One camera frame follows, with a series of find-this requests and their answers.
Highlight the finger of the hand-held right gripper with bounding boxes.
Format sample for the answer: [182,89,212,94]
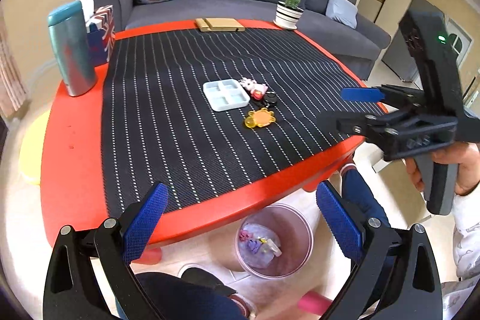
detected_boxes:
[340,85,426,115]
[317,112,399,146]

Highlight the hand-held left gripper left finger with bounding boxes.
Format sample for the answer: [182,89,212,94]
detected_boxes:
[43,182,169,320]

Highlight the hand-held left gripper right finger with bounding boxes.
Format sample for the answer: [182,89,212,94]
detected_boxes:
[316,181,443,320]

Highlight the clear pink waste bin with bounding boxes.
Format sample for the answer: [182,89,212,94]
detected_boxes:
[235,205,314,277]

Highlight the white wrapper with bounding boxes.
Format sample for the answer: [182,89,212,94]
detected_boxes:
[262,238,283,258]

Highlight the purple paper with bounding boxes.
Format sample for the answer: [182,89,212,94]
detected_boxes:
[244,239,265,255]

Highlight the person's right forearm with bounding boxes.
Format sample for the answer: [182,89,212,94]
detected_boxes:
[440,185,480,320]

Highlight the person's right hand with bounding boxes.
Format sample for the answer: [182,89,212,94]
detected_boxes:
[405,142,480,197]

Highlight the white door with arched window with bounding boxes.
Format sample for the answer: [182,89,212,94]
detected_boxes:
[444,20,475,81]

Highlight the black shoe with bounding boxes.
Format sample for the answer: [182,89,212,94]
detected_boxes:
[180,265,238,296]

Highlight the black striped table mat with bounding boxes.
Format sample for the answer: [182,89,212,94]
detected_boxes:
[101,28,387,216]

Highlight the black round key fob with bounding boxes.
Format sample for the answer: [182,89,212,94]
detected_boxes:
[252,91,278,109]

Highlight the light blue cushion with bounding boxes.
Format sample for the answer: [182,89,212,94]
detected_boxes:
[325,0,358,29]

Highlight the pink slipper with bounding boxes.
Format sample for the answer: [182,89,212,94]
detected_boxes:
[298,292,332,315]

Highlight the orange bear-shaped plastic piece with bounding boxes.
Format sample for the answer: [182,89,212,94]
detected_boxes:
[245,109,279,128]

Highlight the crumpled lilac plastic bag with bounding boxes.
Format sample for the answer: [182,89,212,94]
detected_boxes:
[240,224,283,268]

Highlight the person's left leg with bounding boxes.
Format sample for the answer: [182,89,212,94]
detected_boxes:
[116,268,259,320]

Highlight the pink figure toy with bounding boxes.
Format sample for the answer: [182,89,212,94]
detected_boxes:
[240,77,268,99]

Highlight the white saucer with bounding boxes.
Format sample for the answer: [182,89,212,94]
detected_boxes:
[273,18,299,30]

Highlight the cactus in striped white pot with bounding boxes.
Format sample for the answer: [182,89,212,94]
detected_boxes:
[275,0,304,27]

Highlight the white compartment tray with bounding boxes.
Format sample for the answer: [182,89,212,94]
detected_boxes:
[203,79,251,111]

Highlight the yellow stool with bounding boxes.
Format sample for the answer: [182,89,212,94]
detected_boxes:
[19,113,49,186]

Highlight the wooden phone stand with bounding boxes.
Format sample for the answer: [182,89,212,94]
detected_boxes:
[195,17,246,33]

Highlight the dark grey sofa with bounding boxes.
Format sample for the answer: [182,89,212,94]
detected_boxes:
[80,0,392,81]

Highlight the teal thermos bottle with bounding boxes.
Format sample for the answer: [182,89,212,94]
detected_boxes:
[47,1,97,97]

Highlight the flag-print tissue box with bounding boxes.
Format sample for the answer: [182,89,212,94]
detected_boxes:
[87,5,115,66]

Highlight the pink curtain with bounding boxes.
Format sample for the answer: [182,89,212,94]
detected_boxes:
[0,24,31,118]

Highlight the white tissue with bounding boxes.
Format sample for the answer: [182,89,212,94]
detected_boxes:
[76,0,96,29]

